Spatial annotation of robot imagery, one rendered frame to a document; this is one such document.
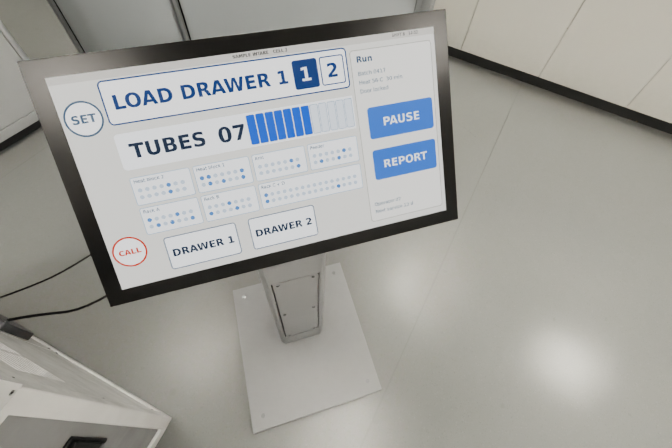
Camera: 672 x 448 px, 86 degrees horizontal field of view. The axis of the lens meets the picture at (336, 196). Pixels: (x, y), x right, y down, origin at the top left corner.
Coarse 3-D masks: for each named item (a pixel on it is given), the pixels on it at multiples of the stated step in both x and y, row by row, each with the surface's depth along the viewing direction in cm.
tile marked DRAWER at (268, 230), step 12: (312, 204) 51; (264, 216) 50; (276, 216) 50; (288, 216) 51; (300, 216) 51; (312, 216) 52; (252, 228) 50; (264, 228) 50; (276, 228) 51; (288, 228) 51; (300, 228) 52; (312, 228) 52; (252, 240) 50; (264, 240) 51; (276, 240) 51; (288, 240) 52
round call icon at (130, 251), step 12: (108, 240) 46; (120, 240) 46; (132, 240) 46; (144, 240) 47; (120, 252) 46; (132, 252) 47; (144, 252) 47; (120, 264) 47; (132, 264) 47; (144, 264) 48
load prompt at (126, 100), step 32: (224, 64) 44; (256, 64) 45; (288, 64) 46; (320, 64) 47; (128, 96) 42; (160, 96) 43; (192, 96) 44; (224, 96) 45; (256, 96) 46; (288, 96) 47
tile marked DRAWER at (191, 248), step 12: (204, 228) 48; (216, 228) 49; (228, 228) 49; (168, 240) 48; (180, 240) 48; (192, 240) 48; (204, 240) 49; (216, 240) 49; (228, 240) 50; (168, 252) 48; (180, 252) 48; (192, 252) 49; (204, 252) 49; (216, 252) 50; (228, 252) 50; (240, 252) 50; (180, 264) 49; (192, 264) 49
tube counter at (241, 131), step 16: (256, 112) 46; (272, 112) 47; (288, 112) 47; (304, 112) 48; (320, 112) 48; (336, 112) 49; (352, 112) 50; (224, 128) 46; (240, 128) 46; (256, 128) 47; (272, 128) 47; (288, 128) 48; (304, 128) 48; (320, 128) 49; (336, 128) 50; (352, 128) 50; (224, 144) 46; (240, 144) 47; (256, 144) 47
